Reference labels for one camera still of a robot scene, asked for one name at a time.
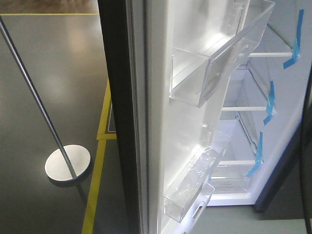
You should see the grey fridge door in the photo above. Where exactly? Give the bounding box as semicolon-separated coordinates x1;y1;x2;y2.
97;0;276;234

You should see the dark grey fridge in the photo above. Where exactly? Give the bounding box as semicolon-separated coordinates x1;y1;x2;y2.
208;0;312;211

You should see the grey floor sign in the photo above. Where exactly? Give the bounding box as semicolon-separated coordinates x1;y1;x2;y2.
105;105;116;134

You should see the upper clear door bin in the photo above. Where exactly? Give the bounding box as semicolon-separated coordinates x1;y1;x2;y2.
170;0;275;107

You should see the clear door bin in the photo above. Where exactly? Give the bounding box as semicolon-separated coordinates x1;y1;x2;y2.
163;124;230;223
170;0;275;107

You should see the lower clear door bin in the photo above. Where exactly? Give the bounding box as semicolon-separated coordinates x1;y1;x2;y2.
163;124;230;223

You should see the silver floor stand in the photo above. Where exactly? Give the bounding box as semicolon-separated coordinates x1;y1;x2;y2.
0;19;91;183

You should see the black hanging cable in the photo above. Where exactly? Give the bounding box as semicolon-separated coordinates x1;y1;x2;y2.
300;73;312;234

